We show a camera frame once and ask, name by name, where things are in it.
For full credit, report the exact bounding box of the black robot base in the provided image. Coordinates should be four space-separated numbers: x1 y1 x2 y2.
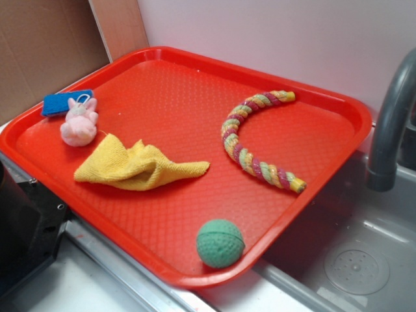
1 164 68 298

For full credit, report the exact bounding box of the pink plush bunny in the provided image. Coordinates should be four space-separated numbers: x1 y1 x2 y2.
60 94 99 147

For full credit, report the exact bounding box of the brown cardboard panel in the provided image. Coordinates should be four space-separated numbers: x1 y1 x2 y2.
1 1 109 124

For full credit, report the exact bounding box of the red plastic tray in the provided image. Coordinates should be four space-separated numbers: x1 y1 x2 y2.
1 47 372 289

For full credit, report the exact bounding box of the yellow towel cloth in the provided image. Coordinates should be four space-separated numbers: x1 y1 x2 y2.
73 134 210 191

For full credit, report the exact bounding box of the grey faucet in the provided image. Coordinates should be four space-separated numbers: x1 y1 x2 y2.
365 49 415 192

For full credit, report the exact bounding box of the multicolored twisted rope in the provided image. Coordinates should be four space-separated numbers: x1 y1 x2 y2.
220 90 307 194

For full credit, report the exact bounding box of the green dimpled ball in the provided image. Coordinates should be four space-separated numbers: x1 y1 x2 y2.
196 219 245 269

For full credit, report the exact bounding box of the blue sponge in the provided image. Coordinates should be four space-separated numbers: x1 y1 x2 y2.
41 90 94 117

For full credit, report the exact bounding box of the grey plastic sink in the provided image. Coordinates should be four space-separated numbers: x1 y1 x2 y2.
200 155 415 311

